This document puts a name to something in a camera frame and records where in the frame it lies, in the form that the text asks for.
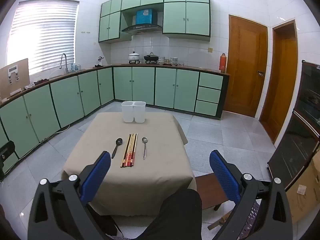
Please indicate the dark wooden countertop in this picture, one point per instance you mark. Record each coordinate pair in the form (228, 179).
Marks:
(200, 69)

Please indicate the green base cabinets under stove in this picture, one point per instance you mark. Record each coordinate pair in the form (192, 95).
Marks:
(142, 85)

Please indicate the patterned plastic stool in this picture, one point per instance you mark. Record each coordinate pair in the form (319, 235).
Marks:
(252, 220)

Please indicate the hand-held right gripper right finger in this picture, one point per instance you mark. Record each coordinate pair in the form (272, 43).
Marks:
(222, 175)

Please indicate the green drawer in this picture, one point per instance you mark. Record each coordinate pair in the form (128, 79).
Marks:
(206, 108)
(209, 95)
(211, 80)

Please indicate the black glass-front cabinet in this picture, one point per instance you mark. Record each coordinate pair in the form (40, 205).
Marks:
(300, 135)

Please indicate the white window blinds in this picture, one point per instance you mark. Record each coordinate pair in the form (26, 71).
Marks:
(42, 37)

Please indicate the black spoon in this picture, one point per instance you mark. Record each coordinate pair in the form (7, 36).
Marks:
(119, 141)

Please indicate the person's leg in black trousers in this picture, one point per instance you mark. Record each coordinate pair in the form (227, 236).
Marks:
(175, 215)

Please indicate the cardboard box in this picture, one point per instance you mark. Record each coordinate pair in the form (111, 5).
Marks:
(307, 197)

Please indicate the metal spoon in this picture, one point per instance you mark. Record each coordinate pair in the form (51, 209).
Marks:
(144, 140)

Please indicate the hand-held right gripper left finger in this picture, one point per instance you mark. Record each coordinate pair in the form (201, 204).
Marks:
(98, 172)

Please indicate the small dark counter object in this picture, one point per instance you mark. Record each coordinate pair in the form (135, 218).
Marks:
(100, 62)

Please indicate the metal kitchen faucet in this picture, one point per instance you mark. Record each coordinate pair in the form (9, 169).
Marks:
(65, 62)

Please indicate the black wok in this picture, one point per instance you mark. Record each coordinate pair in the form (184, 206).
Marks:
(150, 58)

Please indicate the large green wall cabinet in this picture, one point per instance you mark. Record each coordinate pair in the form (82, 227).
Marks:
(186, 17)

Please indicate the black range hood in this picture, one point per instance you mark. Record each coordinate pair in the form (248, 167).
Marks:
(142, 28)

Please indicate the dark cloth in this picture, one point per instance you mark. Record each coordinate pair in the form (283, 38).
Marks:
(37, 83)

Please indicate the green base cabinets under window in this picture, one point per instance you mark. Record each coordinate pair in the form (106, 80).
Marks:
(62, 100)

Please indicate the blue box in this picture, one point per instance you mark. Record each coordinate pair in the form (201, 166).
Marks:
(146, 17)

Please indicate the bundle of chopsticks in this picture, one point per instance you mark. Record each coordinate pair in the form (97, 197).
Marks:
(128, 155)

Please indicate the wooden stool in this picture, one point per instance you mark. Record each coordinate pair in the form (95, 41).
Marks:
(207, 190)

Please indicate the white two-compartment utensil holder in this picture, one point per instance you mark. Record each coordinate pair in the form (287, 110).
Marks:
(128, 115)

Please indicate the glass jar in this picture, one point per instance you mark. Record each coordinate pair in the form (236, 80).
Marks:
(174, 61)

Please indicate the green corner wall cabinet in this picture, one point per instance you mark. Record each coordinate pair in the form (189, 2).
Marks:
(110, 25)

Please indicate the stack of bowls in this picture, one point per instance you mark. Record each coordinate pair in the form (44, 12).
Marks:
(161, 60)

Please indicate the brown cardboard board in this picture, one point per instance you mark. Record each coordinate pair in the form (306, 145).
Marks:
(22, 75)

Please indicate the beige tablecloth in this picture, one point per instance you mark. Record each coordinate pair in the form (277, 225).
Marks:
(155, 180)

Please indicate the plain wooden door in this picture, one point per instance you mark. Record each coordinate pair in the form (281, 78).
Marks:
(280, 85)

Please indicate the red fire extinguisher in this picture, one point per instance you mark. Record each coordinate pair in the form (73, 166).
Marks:
(222, 63)

